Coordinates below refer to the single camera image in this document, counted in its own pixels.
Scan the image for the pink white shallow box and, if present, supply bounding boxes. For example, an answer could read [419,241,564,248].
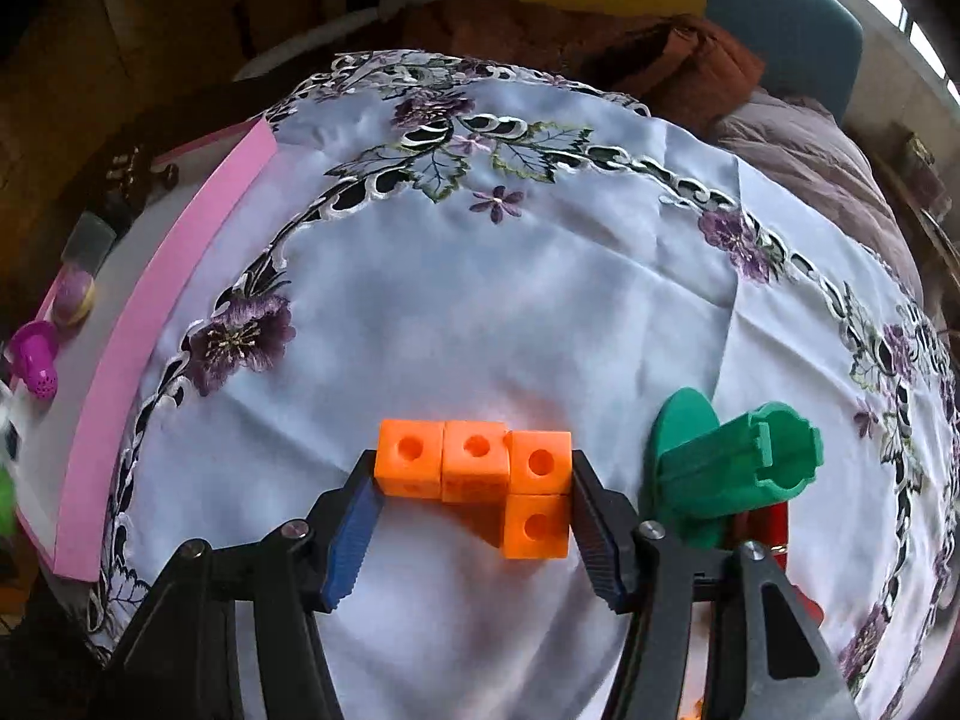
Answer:
[0,116,280,586]

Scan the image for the white chair armrest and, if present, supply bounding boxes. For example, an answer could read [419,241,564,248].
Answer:
[232,7,391,83]

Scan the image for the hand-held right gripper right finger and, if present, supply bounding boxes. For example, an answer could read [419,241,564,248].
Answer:
[570,450,860,720]

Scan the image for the wooden side desk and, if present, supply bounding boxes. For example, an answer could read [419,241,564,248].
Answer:
[870,127,960,301]

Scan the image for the green white round toy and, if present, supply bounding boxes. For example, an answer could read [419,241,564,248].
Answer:
[0,382,20,533]

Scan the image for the lilac duvet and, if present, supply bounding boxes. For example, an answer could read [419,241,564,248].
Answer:
[712,86,923,301]

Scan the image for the grey yellow teal headboard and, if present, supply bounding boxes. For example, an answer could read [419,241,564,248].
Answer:
[382,0,863,121]

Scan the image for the wooden wardrobe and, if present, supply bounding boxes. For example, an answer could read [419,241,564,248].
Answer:
[0,0,383,166]

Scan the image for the green plastic toy stand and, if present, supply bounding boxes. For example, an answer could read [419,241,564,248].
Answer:
[641,388,826,552]

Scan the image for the red lipstick tube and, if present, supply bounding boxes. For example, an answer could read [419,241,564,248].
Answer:
[731,502,826,627]

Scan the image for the grey cylinder toy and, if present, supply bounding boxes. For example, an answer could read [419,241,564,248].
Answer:
[64,211,117,271]

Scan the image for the orange linked cube blocks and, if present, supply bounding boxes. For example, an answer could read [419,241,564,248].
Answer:
[373,418,575,562]

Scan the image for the magenta perforated toy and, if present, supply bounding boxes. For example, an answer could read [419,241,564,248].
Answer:
[7,319,61,400]

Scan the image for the embroidered floral tablecloth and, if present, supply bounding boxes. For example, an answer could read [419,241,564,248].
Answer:
[82,49,960,720]

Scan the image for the purple yellow toy egg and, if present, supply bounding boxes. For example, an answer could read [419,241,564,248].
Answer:
[51,266,98,327]

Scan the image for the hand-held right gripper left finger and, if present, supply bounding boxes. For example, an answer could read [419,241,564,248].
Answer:
[97,450,387,720]

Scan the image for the brown quilted jacket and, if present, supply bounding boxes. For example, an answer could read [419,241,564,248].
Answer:
[397,0,766,136]

